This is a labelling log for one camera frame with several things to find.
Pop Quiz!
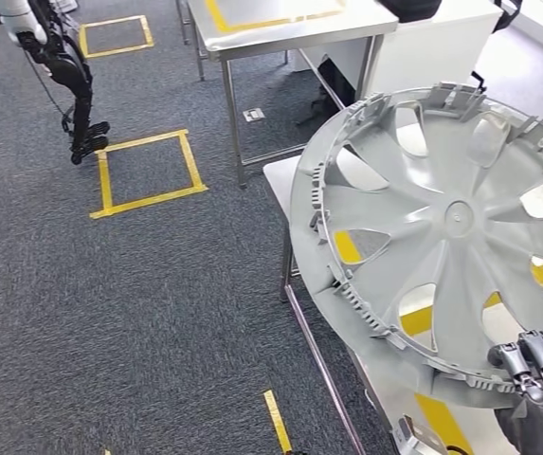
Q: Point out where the silver plastic wheel cover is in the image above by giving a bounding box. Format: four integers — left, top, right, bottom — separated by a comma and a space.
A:
290, 82, 543, 410

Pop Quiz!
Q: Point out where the yellow tape on workbench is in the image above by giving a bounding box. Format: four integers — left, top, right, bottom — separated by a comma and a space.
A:
333, 230, 543, 455

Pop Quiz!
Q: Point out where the steel workbench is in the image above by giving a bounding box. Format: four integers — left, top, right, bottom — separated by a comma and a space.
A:
263, 103, 543, 455

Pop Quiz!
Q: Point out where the yellow floor tape strip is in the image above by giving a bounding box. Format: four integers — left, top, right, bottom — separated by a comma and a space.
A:
263, 389, 294, 455

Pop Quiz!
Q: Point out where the white cabinet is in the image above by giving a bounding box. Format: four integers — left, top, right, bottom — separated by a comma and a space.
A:
294, 0, 504, 101

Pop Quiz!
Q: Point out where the steel table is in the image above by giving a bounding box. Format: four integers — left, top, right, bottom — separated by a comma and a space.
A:
176, 0, 399, 190

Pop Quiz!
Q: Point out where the yellow tape on table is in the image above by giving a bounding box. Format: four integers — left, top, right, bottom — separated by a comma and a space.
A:
205, 0, 347, 34

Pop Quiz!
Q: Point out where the yellow floor tape square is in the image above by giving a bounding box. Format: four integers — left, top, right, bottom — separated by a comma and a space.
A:
78, 14, 155, 60
89, 128, 209, 221

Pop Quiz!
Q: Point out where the black and white humanoid robot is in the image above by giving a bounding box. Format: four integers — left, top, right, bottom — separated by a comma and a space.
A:
0, 0, 111, 167

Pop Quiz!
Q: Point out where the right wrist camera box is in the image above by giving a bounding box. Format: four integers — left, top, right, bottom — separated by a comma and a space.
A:
390, 414, 450, 455

